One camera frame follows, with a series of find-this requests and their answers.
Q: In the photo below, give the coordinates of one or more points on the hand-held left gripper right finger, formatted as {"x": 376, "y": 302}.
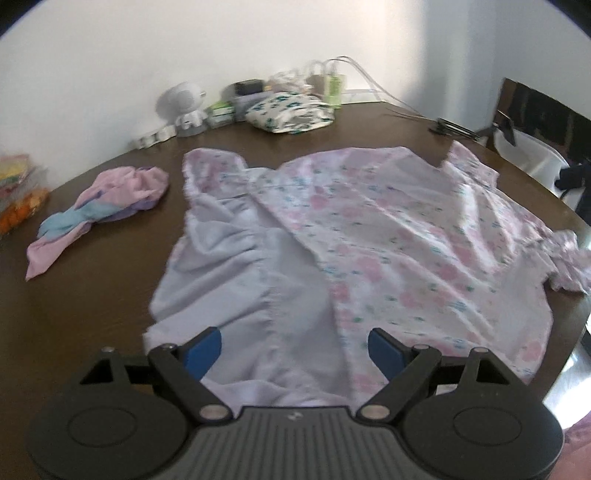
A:
{"x": 383, "y": 347}

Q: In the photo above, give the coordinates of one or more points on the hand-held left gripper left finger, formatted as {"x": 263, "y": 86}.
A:
{"x": 205, "y": 347}

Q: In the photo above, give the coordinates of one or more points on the pink floral dress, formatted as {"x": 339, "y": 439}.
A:
{"x": 369, "y": 230}

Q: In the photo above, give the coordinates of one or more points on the pink blue purple garment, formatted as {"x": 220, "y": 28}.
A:
{"x": 134, "y": 184}

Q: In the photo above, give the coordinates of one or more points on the white power strip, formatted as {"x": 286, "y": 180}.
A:
{"x": 154, "y": 136}

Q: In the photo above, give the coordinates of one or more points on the person's pink clothing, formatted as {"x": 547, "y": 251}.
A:
{"x": 581, "y": 454}

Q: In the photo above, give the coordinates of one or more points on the clear container of orange snacks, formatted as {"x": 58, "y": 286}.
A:
{"x": 23, "y": 210}

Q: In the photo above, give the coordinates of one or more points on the green boxes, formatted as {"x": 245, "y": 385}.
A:
{"x": 220, "y": 113}

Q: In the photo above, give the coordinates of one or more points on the white cloth on chair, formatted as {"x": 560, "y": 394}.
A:
{"x": 535, "y": 157}

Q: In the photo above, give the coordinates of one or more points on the white robot figure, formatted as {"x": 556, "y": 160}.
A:
{"x": 182, "y": 99}

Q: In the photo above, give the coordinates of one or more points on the white green floral folded garment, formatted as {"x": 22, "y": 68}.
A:
{"x": 286, "y": 110}

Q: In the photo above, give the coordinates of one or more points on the yellow snack packet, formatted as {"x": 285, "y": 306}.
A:
{"x": 16, "y": 173}

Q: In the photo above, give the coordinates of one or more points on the green bottle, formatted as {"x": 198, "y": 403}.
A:
{"x": 334, "y": 90}

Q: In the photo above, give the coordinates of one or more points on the black box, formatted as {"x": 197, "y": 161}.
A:
{"x": 249, "y": 87}

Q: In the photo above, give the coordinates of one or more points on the white charger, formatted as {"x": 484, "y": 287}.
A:
{"x": 317, "y": 81}

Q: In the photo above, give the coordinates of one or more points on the white crumpled plastic bag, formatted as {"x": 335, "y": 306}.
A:
{"x": 288, "y": 82}

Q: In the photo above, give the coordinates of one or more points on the wooden chair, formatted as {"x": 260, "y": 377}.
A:
{"x": 531, "y": 104}

